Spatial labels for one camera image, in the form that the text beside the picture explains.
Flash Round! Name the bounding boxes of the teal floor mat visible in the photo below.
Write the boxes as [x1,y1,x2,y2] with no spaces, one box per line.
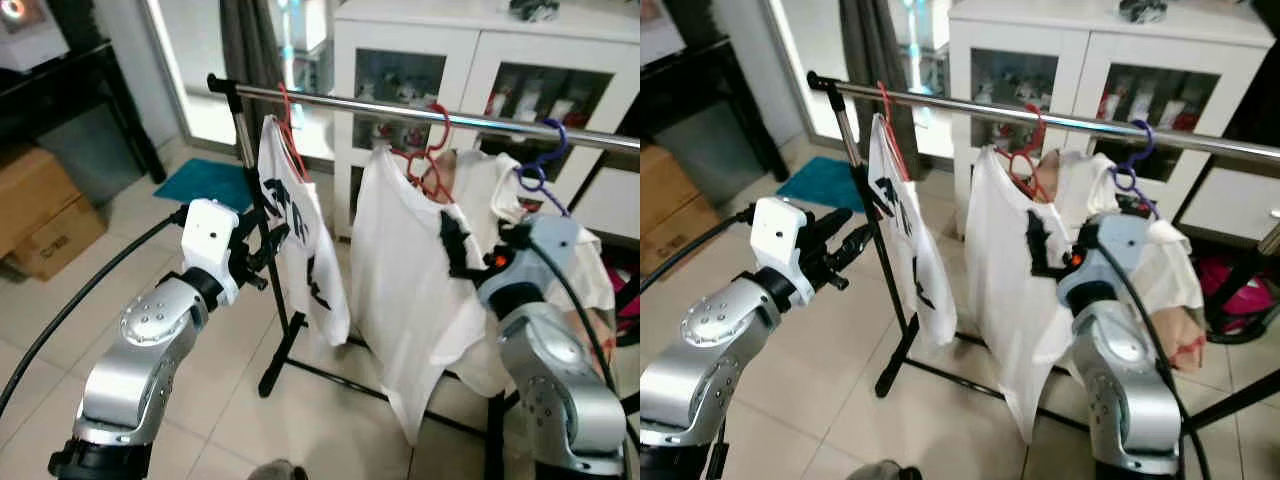
[152,158,253,214]
[776,156,869,213]

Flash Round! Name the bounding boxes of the white box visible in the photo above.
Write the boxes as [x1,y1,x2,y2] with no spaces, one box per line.
[0,0,71,73]
[640,0,686,66]

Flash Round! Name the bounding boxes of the plain white t-shirt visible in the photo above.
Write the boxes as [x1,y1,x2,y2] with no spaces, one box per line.
[965,145,1101,446]
[350,145,521,446]

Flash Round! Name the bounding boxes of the thin red wire hanger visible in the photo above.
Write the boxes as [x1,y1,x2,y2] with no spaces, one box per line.
[277,83,313,183]
[877,82,913,183]

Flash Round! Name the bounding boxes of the dark grey curtain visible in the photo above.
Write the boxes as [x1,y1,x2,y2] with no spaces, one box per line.
[218,0,293,151]
[838,0,913,171]

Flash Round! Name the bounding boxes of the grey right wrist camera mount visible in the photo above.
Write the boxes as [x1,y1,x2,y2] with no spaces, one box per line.
[478,213,581,301]
[1058,213,1151,301]

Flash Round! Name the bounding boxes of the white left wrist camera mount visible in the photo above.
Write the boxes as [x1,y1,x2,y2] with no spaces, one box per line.
[180,198,242,306]
[752,197,816,306]

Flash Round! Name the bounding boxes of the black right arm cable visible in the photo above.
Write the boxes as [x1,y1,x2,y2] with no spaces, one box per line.
[520,238,641,451]
[1095,240,1216,480]

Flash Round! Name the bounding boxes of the white t-shirt bold black print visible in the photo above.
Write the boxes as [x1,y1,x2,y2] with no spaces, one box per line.
[868,113,958,347]
[257,115,351,347]

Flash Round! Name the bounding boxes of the purple plastic hanger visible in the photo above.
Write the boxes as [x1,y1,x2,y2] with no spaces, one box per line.
[514,118,573,218]
[1110,120,1161,219]

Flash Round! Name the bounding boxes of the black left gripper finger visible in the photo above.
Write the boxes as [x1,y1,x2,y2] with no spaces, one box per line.
[240,211,279,253]
[257,228,293,273]
[812,208,854,253]
[830,226,873,273]

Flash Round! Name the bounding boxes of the black unit white drawers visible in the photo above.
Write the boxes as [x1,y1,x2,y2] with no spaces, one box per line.
[570,150,641,243]
[1175,0,1280,251]

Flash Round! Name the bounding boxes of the black desk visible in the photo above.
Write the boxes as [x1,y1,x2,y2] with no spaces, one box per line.
[640,38,791,183]
[0,38,168,186]

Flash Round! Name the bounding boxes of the thick red plastic hanger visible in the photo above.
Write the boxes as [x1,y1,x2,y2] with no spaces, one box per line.
[995,103,1051,204]
[388,100,456,204]

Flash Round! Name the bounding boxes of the white glass-door cabinet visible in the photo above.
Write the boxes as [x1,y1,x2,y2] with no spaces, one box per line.
[332,0,641,241]
[948,0,1276,241]

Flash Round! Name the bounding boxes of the pink round object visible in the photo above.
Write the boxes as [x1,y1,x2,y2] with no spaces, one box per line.
[1195,255,1280,321]
[612,262,641,336]

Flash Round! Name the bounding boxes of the brown cardboard box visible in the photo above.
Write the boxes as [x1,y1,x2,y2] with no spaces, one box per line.
[640,145,711,279]
[0,145,108,282]

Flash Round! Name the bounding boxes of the beige cloth red print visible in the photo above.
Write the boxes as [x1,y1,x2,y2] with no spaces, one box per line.
[565,300,616,386]
[1150,300,1208,373]

